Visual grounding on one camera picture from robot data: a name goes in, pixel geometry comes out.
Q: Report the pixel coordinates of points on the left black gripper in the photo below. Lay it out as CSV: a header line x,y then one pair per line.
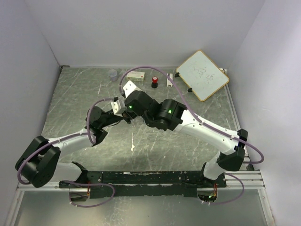
x,y
127,119

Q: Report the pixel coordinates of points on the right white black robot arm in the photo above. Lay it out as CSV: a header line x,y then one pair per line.
x,y
175,116

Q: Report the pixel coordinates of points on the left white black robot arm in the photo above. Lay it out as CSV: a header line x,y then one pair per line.
x,y
40,164

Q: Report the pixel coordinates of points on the red black stamp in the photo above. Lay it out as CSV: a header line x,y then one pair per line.
x,y
154,83

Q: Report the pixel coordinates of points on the white green paper box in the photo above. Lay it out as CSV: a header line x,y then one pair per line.
x,y
136,76

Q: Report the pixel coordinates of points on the clear plastic cup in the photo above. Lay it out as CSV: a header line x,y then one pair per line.
x,y
113,74

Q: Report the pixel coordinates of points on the yellow framed whiteboard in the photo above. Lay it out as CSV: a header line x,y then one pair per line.
x,y
202,75

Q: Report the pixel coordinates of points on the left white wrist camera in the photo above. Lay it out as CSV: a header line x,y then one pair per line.
x,y
118,107

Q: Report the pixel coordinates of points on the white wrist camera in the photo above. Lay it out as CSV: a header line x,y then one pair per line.
x,y
130,87
118,107

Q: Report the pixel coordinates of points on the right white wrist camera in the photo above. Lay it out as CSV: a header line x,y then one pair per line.
x,y
130,87

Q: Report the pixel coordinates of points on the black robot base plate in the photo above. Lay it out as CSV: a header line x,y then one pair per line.
x,y
151,183

